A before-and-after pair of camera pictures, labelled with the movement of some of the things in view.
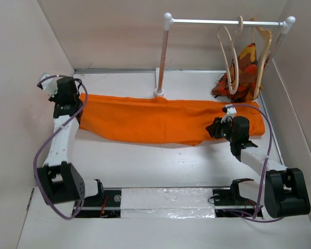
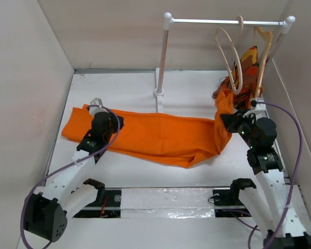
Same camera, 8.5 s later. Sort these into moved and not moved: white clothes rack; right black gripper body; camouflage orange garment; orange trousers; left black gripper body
Moved: left black gripper body; right black gripper body; orange trousers
Not moved: camouflage orange garment; white clothes rack
